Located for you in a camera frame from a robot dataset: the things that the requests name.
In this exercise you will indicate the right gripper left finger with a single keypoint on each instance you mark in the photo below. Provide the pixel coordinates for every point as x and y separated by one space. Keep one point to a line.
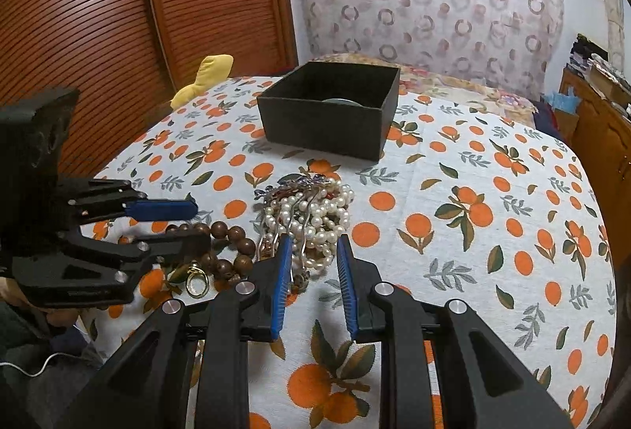
146 383

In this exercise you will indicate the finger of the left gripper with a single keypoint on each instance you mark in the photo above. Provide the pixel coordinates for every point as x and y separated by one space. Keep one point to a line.
95 200
98 259

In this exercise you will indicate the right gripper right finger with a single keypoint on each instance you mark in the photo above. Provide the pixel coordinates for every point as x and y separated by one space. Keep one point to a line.
439 363

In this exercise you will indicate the pale green jade bangle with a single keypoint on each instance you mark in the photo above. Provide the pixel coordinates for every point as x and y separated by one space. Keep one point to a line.
342 101

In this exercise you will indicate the black jewelry box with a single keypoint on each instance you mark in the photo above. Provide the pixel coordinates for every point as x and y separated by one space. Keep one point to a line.
293 114

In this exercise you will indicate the person's left hand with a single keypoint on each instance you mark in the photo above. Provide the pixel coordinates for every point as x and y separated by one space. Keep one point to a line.
11 294

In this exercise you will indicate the yellow plush toy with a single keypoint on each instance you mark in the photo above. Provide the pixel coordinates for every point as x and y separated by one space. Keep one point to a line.
213 70

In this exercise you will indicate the orange print table cloth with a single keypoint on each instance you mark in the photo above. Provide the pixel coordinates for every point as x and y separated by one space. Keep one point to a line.
462 204

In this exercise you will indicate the brown louvered wardrobe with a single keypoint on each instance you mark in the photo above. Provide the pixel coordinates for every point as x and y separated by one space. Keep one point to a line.
128 58

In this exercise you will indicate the wooden sideboard cabinet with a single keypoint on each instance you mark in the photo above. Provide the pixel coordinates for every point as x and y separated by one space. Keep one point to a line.
601 140

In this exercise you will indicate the blue gift bag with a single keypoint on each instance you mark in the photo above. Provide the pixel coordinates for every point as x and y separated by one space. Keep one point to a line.
563 102

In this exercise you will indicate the floral bed quilt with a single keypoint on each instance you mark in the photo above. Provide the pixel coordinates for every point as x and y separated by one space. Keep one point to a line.
414 80

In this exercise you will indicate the stack of folded clothes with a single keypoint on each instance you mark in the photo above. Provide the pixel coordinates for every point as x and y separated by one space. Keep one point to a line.
582 52

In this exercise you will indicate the tied beige window curtain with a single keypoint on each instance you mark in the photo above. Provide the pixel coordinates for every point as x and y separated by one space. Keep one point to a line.
615 33

